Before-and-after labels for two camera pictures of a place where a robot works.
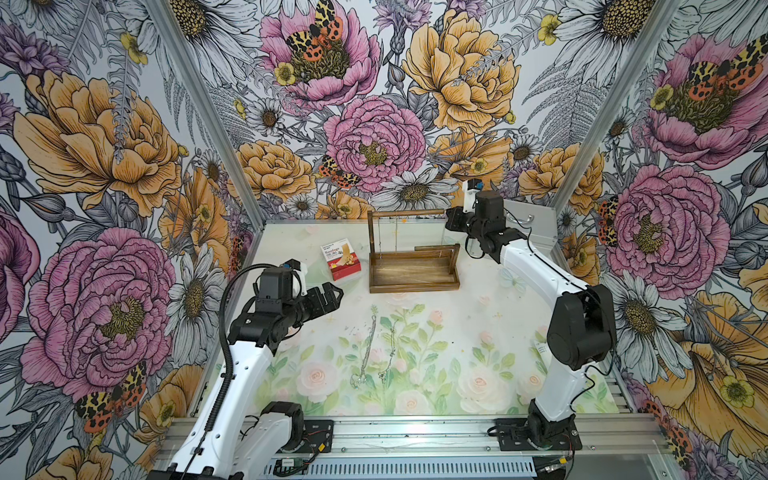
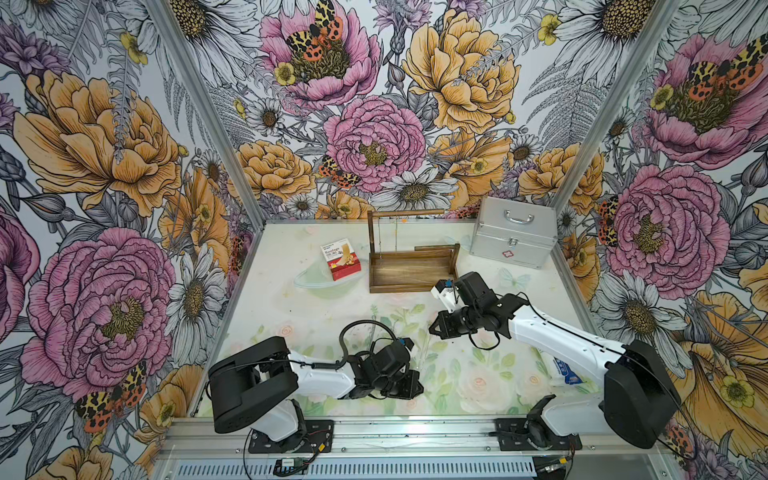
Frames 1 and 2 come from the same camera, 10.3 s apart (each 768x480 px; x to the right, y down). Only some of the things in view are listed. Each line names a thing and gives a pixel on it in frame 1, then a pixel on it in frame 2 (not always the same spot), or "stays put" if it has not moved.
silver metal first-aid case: x=538 y=223 stays put
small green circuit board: x=289 y=466 stays put
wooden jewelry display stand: x=427 y=268 stays put
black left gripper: x=330 y=302 -> x=410 y=380
